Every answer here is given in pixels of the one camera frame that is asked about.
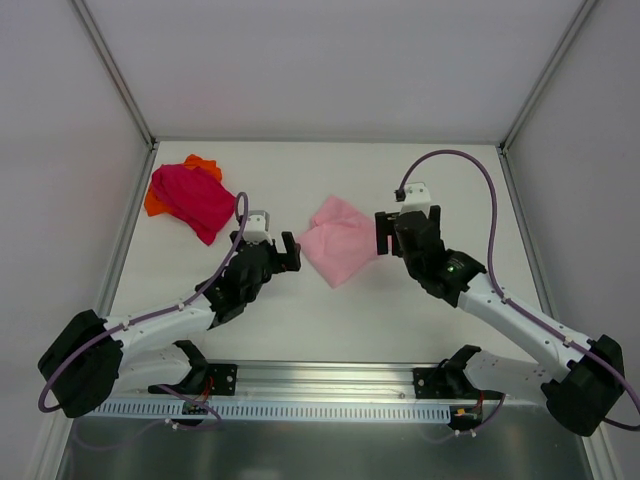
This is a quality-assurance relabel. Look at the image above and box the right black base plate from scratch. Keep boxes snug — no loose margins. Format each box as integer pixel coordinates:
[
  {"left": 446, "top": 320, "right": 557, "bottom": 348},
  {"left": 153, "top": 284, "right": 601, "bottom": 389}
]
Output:
[{"left": 412, "top": 367, "right": 481, "bottom": 401}]

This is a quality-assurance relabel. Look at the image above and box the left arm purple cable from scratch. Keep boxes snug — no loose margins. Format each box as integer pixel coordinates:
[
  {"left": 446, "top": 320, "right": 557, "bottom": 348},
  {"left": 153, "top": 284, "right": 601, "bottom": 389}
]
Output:
[{"left": 38, "top": 192, "right": 250, "bottom": 431}]

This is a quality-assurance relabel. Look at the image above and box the right aluminium frame post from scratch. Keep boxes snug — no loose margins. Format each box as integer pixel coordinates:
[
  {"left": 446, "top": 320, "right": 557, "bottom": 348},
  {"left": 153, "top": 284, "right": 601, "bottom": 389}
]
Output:
[{"left": 499, "top": 0, "right": 600, "bottom": 155}]

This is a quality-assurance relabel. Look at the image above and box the aluminium mounting rail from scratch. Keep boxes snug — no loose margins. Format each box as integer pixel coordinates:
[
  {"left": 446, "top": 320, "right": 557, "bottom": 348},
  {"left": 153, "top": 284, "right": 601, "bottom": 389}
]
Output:
[{"left": 109, "top": 353, "right": 552, "bottom": 404}]

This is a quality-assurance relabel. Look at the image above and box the orange folded t shirt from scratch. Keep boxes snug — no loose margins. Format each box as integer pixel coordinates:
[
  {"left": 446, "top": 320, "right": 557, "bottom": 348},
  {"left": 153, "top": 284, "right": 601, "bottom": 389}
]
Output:
[{"left": 144, "top": 154, "right": 223, "bottom": 216}]

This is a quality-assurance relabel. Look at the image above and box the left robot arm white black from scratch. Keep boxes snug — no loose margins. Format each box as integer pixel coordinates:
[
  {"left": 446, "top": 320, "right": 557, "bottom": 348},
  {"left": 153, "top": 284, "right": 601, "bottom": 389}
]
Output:
[{"left": 37, "top": 232, "right": 301, "bottom": 418}]

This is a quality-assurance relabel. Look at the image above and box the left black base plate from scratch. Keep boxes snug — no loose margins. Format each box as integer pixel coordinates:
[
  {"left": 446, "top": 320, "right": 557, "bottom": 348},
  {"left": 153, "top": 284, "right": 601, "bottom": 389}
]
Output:
[{"left": 167, "top": 363, "right": 238, "bottom": 397}]

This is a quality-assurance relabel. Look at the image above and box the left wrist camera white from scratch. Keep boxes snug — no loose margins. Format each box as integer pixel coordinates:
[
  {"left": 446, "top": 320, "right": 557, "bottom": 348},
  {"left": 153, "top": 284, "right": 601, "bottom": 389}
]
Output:
[{"left": 242, "top": 210, "right": 272, "bottom": 244}]

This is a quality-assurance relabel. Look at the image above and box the left aluminium frame post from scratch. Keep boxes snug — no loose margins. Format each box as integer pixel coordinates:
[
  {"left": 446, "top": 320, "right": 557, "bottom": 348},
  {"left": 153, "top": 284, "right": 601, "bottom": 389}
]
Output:
[{"left": 68, "top": 0, "right": 156, "bottom": 150}]

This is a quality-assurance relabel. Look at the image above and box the light pink t shirt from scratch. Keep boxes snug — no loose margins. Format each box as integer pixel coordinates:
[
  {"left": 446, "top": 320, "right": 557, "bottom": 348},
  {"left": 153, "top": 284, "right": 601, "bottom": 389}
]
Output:
[{"left": 298, "top": 195, "right": 378, "bottom": 288}]

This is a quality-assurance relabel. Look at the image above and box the white slotted cable duct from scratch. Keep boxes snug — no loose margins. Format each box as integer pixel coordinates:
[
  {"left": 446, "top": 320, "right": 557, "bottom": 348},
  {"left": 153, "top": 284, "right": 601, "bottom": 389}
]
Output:
[{"left": 90, "top": 398, "right": 451, "bottom": 424}]

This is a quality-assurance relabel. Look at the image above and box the aluminium frame post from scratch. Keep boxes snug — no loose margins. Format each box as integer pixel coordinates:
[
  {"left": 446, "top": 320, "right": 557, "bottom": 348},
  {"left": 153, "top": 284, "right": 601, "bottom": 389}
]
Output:
[
  {"left": 68, "top": 0, "right": 156, "bottom": 150},
  {"left": 499, "top": 0, "right": 600, "bottom": 155}
]

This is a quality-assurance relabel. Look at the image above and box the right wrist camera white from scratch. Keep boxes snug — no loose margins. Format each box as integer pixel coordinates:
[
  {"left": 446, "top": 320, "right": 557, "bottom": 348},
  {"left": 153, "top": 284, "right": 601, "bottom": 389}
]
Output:
[{"left": 395, "top": 182, "right": 432, "bottom": 215}]

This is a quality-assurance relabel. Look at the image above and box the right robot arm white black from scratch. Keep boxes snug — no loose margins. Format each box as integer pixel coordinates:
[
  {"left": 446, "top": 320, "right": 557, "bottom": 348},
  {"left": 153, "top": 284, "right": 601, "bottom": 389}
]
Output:
[{"left": 374, "top": 206, "right": 625, "bottom": 437}]

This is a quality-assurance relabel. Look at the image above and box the magenta folded t shirt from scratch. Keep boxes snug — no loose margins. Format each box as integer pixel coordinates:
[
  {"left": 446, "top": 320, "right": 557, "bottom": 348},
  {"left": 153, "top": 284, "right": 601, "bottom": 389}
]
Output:
[{"left": 150, "top": 164, "right": 236, "bottom": 246}]

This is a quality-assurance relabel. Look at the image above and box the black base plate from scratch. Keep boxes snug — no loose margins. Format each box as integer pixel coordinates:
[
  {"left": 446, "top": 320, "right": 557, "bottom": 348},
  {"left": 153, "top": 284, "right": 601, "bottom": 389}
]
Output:
[
  {"left": 412, "top": 367, "right": 481, "bottom": 401},
  {"left": 167, "top": 363, "right": 238, "bottom": 397}
]

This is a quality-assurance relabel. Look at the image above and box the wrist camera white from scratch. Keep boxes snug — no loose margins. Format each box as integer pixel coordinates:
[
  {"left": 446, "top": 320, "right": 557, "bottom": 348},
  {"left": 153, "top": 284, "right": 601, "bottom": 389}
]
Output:
[
  {"left": 242, "top": 210, "right": 272, "bottom": 244},
  {"left": 395, "top": 182, "right": 432, "bottom": 215}
]

